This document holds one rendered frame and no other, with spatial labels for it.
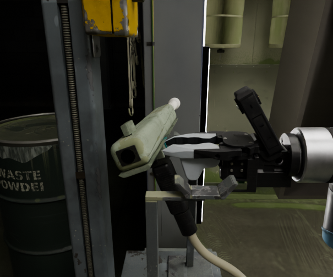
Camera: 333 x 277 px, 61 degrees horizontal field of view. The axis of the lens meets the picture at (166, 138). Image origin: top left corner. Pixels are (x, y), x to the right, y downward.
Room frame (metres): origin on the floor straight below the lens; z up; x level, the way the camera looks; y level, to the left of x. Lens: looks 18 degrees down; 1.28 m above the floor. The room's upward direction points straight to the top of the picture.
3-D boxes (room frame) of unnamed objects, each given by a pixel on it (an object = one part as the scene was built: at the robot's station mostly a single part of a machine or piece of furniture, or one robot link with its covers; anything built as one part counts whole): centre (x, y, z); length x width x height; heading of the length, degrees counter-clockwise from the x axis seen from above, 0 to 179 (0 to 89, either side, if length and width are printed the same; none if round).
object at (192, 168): (0.43, -0.04, 1.10); 0.09 x 0.03 x 0.06; 93
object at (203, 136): (0.48, -0.04, 1.10); 0.09 x 0.03 x 0.06; 77
